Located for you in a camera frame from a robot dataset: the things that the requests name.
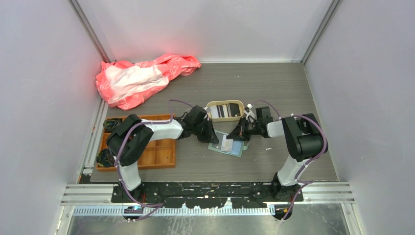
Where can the orange compartment organizer box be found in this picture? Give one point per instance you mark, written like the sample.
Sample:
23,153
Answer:
158,154

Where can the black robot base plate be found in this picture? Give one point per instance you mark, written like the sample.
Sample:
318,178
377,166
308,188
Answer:
207,195

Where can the dark bundle in organizer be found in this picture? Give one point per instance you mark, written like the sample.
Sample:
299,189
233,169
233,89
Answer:
110,124

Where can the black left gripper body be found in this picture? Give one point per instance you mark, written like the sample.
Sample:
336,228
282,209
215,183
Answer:
199,128

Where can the stack of credit cards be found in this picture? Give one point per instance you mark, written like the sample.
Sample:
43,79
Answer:
230,110

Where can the pink and white plastic bag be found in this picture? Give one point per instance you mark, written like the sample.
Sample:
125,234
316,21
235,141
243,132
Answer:
126,85

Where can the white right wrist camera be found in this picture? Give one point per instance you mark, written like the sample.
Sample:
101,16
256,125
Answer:
249,114

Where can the black roll in organizer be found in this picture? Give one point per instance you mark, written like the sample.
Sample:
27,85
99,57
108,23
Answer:
105,158

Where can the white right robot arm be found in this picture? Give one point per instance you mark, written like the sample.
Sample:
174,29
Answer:
304,140

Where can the green leather card holder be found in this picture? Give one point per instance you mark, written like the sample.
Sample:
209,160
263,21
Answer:
238,146

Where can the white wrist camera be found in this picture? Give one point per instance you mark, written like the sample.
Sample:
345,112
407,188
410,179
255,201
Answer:
207,110
249,114

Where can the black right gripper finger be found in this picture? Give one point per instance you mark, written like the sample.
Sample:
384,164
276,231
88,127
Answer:
245,129
236,134

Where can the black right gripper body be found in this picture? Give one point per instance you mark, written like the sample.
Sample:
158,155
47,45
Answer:
255,129

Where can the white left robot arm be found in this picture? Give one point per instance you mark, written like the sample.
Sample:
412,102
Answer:
129,140

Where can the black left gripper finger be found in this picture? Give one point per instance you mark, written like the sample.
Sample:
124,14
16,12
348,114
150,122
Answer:
202,136
211,135

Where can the beige oval card tray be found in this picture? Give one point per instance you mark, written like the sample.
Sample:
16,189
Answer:
241,107

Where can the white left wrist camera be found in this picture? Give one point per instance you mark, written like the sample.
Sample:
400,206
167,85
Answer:
207,110

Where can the white blue credit card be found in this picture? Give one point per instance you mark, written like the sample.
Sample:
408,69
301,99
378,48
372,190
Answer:
226,144

